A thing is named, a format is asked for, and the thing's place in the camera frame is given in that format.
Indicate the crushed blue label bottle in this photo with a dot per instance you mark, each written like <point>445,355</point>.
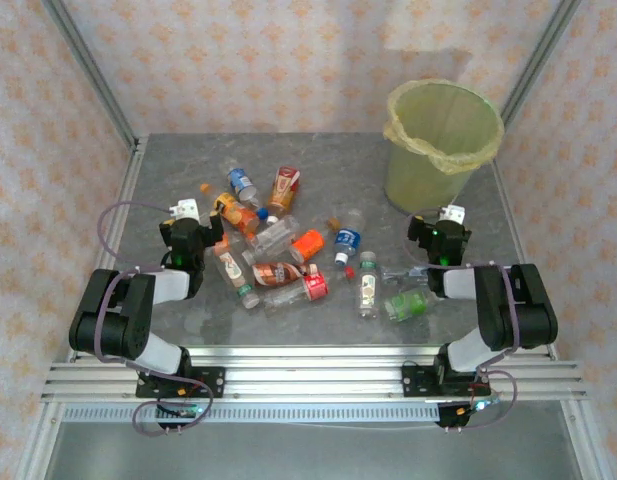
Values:
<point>238,179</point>

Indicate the red label red cap bottle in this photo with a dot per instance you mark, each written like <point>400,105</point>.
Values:
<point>315,287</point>

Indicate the red orange label bottle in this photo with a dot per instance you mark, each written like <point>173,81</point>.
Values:
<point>284,187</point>

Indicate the yellow plastic bin liner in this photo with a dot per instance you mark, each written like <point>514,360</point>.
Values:
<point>438,115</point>

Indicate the aluminium corner post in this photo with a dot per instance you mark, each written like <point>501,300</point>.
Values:
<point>89,67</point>
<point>534,65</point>

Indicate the aluminium side rail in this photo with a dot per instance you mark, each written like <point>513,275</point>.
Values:
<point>508,200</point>
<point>134,152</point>

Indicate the small brown bottle cap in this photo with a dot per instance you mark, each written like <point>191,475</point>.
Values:
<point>333,223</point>

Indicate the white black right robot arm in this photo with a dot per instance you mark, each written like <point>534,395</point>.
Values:
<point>518,320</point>

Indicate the orange juice bottle yellow label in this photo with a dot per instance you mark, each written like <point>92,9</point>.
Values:
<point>235,212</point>

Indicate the black mounting bracket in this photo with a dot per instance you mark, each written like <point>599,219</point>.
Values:
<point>450,420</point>
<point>168,427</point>

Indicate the crushed clear bottle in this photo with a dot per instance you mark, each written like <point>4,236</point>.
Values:
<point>400,275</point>

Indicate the small green circuit board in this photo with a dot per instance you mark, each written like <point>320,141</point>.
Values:
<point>480,406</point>
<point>185,412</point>

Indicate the translucent green waste bin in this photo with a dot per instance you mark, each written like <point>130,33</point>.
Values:
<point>418,185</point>

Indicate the aluminium base beam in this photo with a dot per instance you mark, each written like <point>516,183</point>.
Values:
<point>313,380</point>

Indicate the clear plastic bottle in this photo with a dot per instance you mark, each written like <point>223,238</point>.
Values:
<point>275,235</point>

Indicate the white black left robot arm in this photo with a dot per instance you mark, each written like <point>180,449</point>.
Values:
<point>113,330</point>

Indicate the brown label bottle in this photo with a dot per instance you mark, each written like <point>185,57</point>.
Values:
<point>275,272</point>

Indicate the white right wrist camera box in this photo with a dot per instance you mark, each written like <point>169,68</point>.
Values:
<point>453,214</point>

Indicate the white label green cap bottle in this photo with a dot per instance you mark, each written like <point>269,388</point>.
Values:
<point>369,290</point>
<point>232,272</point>

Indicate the blue label water bottle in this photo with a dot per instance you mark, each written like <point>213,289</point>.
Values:
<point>349,240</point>

